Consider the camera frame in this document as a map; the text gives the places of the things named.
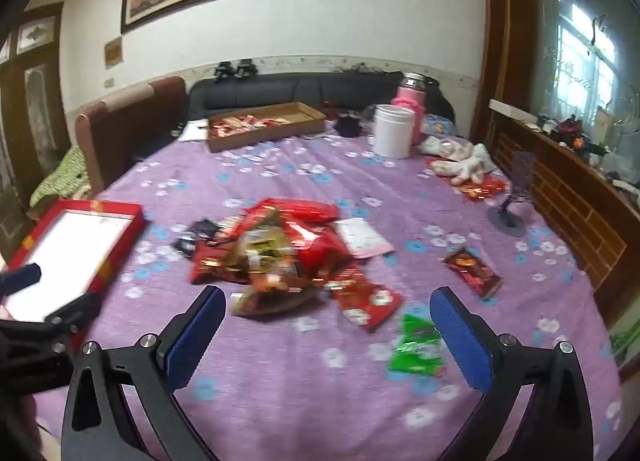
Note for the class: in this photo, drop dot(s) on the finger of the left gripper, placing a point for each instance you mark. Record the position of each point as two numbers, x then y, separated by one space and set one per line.
18 279
77 316

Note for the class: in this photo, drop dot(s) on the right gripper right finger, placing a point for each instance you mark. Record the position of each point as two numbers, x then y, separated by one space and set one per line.
556 423

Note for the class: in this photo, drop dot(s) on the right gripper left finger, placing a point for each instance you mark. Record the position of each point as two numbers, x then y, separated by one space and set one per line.
98 423

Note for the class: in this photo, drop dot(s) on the red gold snack packet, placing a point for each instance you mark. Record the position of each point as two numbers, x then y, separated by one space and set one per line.
218 261

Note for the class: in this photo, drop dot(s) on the black snack packet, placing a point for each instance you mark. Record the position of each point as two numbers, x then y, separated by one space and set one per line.
187 241

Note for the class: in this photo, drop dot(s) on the green snack packet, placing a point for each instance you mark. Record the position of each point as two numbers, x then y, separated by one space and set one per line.
419 351

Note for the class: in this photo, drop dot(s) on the dark brown snack packet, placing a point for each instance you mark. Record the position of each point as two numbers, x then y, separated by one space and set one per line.
475 273

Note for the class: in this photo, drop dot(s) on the gold brown snack bag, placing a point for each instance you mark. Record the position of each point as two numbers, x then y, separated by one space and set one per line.
277 282

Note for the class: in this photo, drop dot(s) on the red floral snack packet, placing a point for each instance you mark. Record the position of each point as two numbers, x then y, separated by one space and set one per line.
364 303

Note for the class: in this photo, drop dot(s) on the large red snack pack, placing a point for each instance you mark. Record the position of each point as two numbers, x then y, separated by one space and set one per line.
320 250

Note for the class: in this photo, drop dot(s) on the pink white snack packet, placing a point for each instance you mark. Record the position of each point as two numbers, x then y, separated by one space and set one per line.
361 239

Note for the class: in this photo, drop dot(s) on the long red snack pack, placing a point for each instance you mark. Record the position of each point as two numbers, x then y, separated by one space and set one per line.
305 210

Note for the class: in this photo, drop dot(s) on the red tray white inside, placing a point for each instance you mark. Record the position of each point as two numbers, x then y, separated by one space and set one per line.
79 246

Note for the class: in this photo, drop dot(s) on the green patterned cushion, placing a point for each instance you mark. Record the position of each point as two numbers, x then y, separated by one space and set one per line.
70 180

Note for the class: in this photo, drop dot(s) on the wooden glass door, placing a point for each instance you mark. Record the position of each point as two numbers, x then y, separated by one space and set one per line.
34 134

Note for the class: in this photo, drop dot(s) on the brown armchair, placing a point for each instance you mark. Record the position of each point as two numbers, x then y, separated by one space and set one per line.
121 127

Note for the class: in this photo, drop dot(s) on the wooden sideboard cabinet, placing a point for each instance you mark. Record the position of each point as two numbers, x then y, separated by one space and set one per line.
597 223

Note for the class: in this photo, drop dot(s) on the white notebook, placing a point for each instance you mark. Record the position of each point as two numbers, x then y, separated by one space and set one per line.
194 131

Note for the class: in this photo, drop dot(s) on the brown cardboard snack tray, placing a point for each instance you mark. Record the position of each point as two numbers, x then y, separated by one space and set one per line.
246 127

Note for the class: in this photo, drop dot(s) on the red foil packet under plush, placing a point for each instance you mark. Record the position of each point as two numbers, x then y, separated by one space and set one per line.
482 186

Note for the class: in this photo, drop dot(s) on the purple floral tablecloth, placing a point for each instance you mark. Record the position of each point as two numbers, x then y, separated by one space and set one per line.
316 383

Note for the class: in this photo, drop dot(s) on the black phone stand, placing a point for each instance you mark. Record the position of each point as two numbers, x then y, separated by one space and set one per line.
501 217

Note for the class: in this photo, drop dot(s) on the white plush toy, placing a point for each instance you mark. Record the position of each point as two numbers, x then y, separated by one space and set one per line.
459 161

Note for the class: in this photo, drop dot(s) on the small black pouch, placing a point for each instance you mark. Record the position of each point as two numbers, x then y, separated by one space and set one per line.
347 125

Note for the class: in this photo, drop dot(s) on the white plastic jar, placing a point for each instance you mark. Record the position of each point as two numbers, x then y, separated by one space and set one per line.
392 131

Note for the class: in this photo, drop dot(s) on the black leather sofa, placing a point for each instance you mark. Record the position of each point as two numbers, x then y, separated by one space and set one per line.
326 92

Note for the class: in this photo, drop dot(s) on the pink thermos bottle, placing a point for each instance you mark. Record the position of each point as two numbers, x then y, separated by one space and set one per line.
410 95

